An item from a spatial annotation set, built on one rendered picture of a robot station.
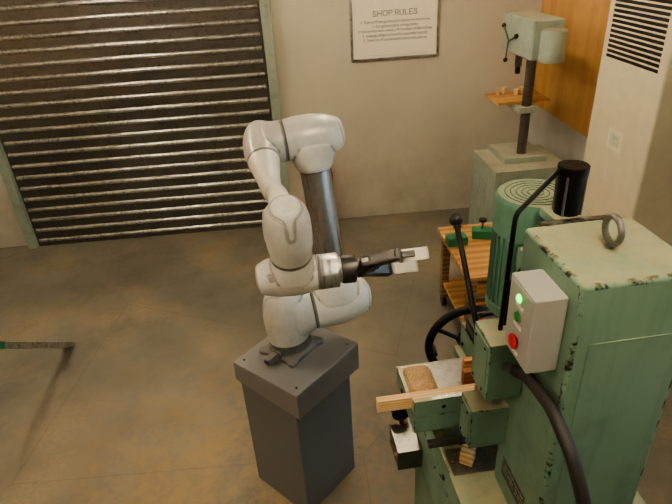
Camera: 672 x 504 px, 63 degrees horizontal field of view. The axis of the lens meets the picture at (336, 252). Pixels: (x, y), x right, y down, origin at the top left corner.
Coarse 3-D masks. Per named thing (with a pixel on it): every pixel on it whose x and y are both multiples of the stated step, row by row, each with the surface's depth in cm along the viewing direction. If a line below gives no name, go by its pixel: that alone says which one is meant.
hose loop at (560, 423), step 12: (504, 372) 113; (516, 372) 107; (528, 384) 102; (540, 384) 101; (540, 396) 99; (552, 408) 96; (552, 420) 95; (564, 420) 95; (564, 432) 93; (564, 444) 92; (564, 456) 92; (576, 456) 91; (576, 468) 91; (576, 480) 90; (576, 492) 90; (588, 492) 90
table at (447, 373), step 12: (456, 348) 176; (444, 360) 167; (456, 360) 166; (432, 372) 162; (444, 372) 162; (456, 372) 162; (444, 384) 158; (456, 384) 158; (420, 420) 148; (432, 420) 149; (444, 420) 150; (456, 420) 150
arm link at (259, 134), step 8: (256, 120) 177; (280, 120) 173; (248, 128) 174; (256, 128) 172; (264, 128) 171; (272, 128) 170; (280, 128) 170; (248, 136) 171; (256, 136) 169; (264, 136) 169; (272, 136) 169; (280, 136) 170; (248, 144) 169; (256, 144) 167; (264, 144) 167; (272, 144) 169; (280, 144) 170; (248, 152) 168; (280, 152) 171; (280, 160) 174; (288, 160) 176
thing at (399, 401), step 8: (472, 384) 152; (416, 392) 150; (424, 392) 150; (376, 400) 149; (384, 400) 148; (392, 400) 148; (400, 400) 149; (408, 400) 149; (376, 408) 151; (384, 408) 149; (392, 408) 150; (400, 408) 150; (408, 408) 151
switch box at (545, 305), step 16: (528, 272) 100; (544, 272) 100; (512, 288) 101; (528, 288) 96; (544, 288) 95; (512, 304) 102; (528, 304) 95; (544, 304) 92; (560, 304) 93; (512, 320) 102; (528, 320) 95; (544, 320) 94; (560, 320) 95; (528, 336) 96; (544, 336) 96; (560, 336) 96; (512, 352) 104; (528, 352) 98; (544, 352) 98; (528, 368) 99; (544, 368) 100
